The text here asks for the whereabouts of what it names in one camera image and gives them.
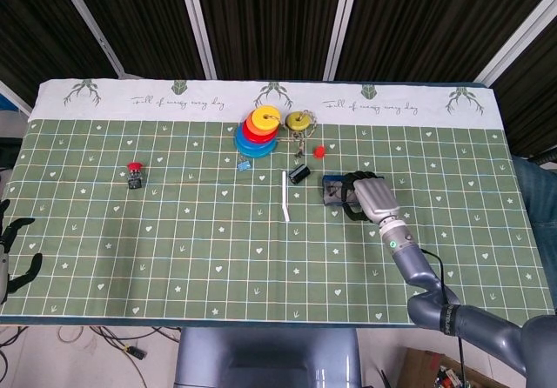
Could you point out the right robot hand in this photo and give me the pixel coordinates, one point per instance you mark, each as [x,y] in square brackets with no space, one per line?
[376,198]

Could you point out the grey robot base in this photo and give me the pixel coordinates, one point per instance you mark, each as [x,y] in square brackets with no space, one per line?
[261,353]

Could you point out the white bent strip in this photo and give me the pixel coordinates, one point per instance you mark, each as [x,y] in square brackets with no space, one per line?
[283,192]

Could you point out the small red cap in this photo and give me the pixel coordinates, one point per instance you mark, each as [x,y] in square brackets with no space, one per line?
[320,151]

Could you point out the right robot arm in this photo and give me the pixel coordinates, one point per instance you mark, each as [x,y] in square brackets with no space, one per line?
[413,266]

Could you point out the person's leg in jeans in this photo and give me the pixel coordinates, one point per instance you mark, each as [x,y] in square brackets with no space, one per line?
[539,196]

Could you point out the white aluminium partition post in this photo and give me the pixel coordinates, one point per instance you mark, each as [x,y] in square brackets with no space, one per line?
[15,96]
[87,22]
[198,27]
[341,27]
[518,40]

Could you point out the red emergency stop button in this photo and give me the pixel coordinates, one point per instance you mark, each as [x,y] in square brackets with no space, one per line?
[135,168]

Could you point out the blue binder clip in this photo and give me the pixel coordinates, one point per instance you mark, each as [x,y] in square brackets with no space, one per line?
[243,167]

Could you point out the black cylindrical part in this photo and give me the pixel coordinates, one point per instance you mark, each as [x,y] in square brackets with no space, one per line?
[299,174]

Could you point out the green checked tablecloth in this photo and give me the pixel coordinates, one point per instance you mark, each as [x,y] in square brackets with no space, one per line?
[174,231]

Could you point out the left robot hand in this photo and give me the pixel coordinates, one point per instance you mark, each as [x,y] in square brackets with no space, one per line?
[2,275]

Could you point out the grey pouch with blue trim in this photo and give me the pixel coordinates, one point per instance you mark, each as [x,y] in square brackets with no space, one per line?
[326,178]

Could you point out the brown cardboard box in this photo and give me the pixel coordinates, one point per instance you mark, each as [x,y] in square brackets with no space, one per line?
[418,366]

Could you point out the black power adapter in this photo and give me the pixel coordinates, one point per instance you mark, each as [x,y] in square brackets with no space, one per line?
[135,353]

